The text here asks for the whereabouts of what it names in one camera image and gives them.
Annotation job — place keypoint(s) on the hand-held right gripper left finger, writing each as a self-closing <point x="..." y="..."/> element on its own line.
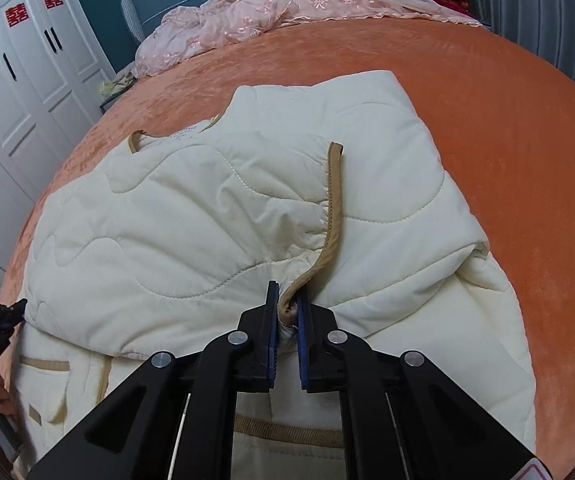
<point x="271" y="332"/>

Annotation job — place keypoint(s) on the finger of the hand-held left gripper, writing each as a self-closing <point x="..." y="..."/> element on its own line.
<point x="13" y="311"/>

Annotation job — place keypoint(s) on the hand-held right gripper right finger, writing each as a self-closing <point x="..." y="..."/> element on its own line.
<point x="303" y="342"/>

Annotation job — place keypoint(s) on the cream quilted jacket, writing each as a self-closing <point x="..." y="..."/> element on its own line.
<point x="192" y="210"/>

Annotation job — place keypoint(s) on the white wardrobe doors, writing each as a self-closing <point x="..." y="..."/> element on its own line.
<point x="27" y="110"/>

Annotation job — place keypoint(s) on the dark bedside table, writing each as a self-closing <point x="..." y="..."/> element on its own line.
<point x="108" y="102"/>

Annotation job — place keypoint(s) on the orange bed blanket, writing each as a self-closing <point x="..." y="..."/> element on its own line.
<point x="467" y="135"/>

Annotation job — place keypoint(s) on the red paper door decoration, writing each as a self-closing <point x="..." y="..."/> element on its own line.
<point x="17" y="16"/>
<point x="53" y="0"/>

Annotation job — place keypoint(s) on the pink lace bedspread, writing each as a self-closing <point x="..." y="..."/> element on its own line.
<point x="247" y="15"/>

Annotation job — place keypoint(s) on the grey curtain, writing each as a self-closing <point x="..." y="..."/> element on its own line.
<point x="542" y="20"/>

